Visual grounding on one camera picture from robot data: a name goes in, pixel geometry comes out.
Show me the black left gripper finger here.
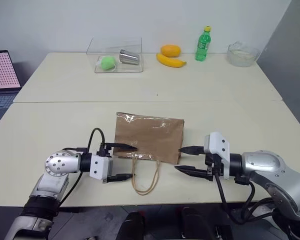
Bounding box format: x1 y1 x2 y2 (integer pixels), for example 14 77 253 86
104 142 138 152
106 173 134 183

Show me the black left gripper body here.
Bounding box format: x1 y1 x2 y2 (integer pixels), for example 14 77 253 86
97 142 115 185

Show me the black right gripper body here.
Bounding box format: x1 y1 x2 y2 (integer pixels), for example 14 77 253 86
203 152 225 182

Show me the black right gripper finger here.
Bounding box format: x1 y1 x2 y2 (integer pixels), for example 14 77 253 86
174 165 209 179
177 145 206 157

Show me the dark rounded shape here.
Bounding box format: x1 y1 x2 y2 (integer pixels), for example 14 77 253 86
121 210 147 240
175 206 217 240

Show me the green fuzzy ball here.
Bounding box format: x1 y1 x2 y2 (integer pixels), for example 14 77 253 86
96 55 118 72

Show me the silver metal cup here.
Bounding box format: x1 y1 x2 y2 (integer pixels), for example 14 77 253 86
118 48 141 65

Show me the yellow banana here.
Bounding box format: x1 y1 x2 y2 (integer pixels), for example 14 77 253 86
155 52 188 69

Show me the orange mango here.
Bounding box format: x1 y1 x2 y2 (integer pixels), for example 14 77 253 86
160 44 182 58

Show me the clear plastic box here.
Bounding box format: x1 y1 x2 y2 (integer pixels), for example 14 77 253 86
86 36 144 74

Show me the clear plastic bowl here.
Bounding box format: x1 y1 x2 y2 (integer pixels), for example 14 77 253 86
226 40 261 68

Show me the green soda bottle yellow cap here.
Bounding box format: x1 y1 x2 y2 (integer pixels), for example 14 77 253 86
194 25 213 62

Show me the laptop with pink screen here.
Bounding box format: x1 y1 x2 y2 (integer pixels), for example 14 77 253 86
0 49 23 129

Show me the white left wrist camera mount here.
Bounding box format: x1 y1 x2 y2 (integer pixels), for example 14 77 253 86
89 154 114 181

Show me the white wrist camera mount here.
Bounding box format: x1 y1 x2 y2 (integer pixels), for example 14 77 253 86
89 154 114 181
203 131 232 181

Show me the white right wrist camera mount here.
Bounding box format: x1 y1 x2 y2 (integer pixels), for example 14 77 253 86
203 131 232 181

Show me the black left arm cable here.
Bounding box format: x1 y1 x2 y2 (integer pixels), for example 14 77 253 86
57 127 107 208

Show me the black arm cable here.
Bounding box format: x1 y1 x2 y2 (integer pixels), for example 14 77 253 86
213 171 276 226
57 127 107 208

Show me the brown paper bag with handles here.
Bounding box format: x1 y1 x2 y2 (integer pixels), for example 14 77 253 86
113 112 186 196

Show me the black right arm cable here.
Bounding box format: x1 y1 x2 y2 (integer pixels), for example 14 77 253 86
213 171 276 226

